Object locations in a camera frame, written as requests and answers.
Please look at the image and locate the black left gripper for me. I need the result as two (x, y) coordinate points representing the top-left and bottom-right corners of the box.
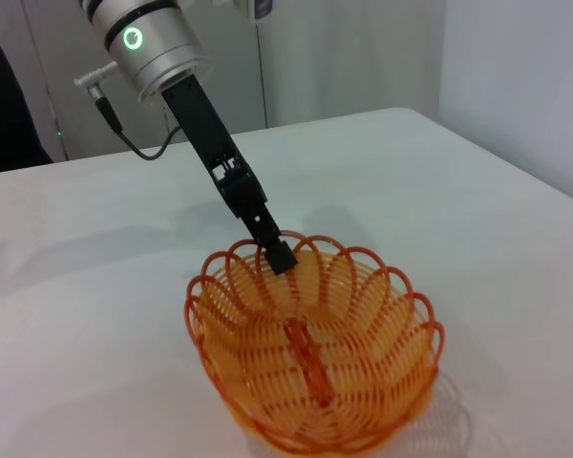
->
(160, 75), (300, 277)

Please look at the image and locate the white wall-mounted device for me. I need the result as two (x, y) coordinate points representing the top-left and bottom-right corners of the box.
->
(237, 0), (279, 25)

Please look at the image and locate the orange plastic woven basket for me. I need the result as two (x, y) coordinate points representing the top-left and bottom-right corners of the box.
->
(184, 230), (446, 454)

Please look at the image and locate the black cable with silver connector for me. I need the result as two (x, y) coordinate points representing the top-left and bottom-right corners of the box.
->
(73, 68), (188, 162)

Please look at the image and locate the black background object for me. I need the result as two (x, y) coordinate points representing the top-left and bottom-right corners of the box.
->
(0, 41), (54, 178)

